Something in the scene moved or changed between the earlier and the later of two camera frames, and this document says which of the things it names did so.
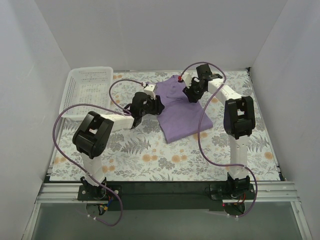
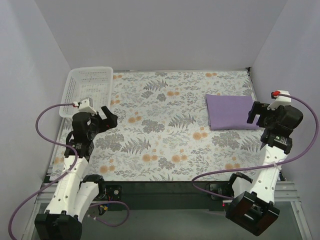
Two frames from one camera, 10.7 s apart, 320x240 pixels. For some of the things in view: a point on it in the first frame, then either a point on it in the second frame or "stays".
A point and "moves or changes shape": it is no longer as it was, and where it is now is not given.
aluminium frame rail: [264, 192] stays
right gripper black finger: [192, 95] → [258, 108]
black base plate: [165, 196] stays
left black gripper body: [157, 105] → [102, 119]
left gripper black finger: [159, 106] → [109, 120]
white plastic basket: [90, 85] stays
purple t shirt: [180, 117] moves or changes shape
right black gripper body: [191, 95] → [258, 113]
